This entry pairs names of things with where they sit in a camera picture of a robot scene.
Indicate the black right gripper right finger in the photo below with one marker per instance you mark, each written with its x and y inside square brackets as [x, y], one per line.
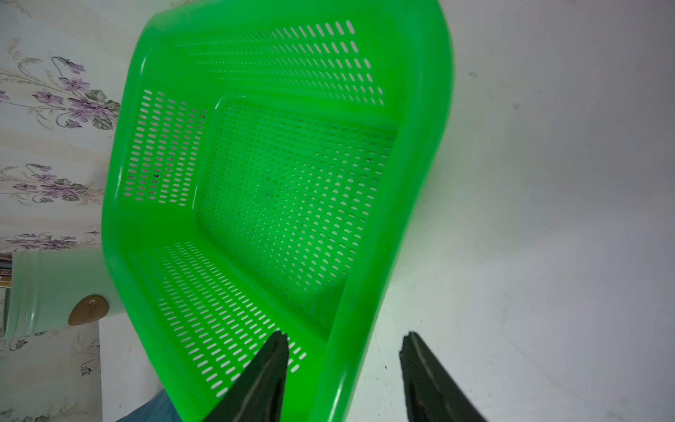
[430, 392]

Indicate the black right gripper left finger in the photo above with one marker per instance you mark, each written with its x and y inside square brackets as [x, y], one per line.
[258, 393]

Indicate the light blue baseball cap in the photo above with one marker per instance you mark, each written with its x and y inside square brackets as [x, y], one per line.
[158, 409]

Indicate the mint green pencil cup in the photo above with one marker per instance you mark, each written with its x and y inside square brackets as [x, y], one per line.
[55, 289]

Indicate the green plastic basket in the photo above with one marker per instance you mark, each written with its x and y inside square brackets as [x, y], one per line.
[266, 161]

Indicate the bundle of coloured pencils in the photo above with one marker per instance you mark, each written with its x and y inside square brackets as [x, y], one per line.
[5, 270]

